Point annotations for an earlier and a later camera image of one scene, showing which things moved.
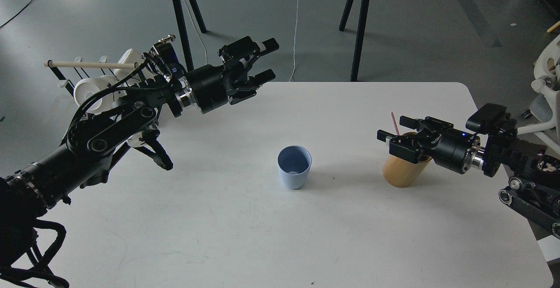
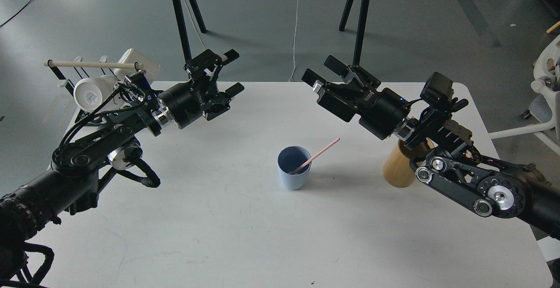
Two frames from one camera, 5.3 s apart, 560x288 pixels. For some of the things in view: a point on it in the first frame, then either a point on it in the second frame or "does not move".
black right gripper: [451, 149] -> [380, 110]
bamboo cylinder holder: [401, 173] does not move
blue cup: [294, 162] does not move
